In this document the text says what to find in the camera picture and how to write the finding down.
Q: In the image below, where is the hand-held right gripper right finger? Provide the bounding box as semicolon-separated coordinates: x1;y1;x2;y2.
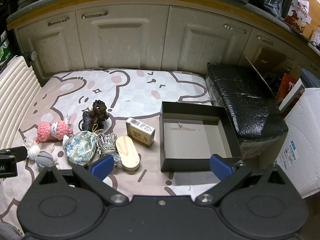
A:
195;154;294;205

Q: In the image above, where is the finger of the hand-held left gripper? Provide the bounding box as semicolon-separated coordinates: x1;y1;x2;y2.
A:
0;146;28;161

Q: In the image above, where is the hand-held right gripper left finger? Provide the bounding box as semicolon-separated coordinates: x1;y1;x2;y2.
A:
32;154;129;207

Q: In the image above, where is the grey crochet doll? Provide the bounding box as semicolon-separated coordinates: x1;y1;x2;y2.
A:
24;137;60;170

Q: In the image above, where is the floral fabric pouch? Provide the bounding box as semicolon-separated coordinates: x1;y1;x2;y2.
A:
64;131;97;165

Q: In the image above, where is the black cardboard box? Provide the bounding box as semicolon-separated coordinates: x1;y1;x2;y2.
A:
160;101;243;173

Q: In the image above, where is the pink crochet doll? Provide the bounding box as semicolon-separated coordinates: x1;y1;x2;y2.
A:
34;114;74;144

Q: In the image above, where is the dark brown crochet doll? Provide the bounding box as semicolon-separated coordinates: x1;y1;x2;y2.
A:
79;99;109;131

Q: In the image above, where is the cream small carton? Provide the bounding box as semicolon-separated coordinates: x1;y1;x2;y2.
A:
125;117;155;146

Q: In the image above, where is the oval wooden box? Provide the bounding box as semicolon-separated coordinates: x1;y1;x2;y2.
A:
115;135;140;174

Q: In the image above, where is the white ribbed radiator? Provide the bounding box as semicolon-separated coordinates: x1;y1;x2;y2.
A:
0;55;42;150

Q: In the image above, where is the black bubble-wrapped package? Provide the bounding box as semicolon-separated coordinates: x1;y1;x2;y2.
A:
206;62;289;159

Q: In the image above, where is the cartoon bear printed blanket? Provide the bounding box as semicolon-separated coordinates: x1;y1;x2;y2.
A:
0;67;218;230

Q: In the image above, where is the white bubble mailer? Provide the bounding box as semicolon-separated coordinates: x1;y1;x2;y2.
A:
274;87;320;199

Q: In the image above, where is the white book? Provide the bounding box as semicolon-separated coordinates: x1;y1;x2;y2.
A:
279;79;307;113

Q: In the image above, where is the red book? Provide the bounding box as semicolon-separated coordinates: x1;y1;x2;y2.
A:
275;74;299;100

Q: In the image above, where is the green package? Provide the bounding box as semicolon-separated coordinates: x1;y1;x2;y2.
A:
0;30;13;63

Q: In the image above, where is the cream cabinet door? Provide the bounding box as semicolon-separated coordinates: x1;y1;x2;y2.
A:
161;5;254;77
15;17;78;80
75;5;170;70
239;27;300;68

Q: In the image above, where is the brown cardboard box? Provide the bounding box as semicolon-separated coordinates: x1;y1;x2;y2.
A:
244;46;300;98

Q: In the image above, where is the dark blue cloth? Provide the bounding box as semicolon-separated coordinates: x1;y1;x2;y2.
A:
300;68;320;88

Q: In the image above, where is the red and white paper bag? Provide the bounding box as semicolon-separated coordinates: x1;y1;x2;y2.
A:
284;0;312;34

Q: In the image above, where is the grey white rope bundle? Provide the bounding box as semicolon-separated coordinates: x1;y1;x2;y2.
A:
96;132;123;165

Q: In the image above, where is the metal cabinet handle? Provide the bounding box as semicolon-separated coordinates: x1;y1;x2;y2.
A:
224;24;247;34
47;18;69;27
256;35;274;46
82;12;108;19

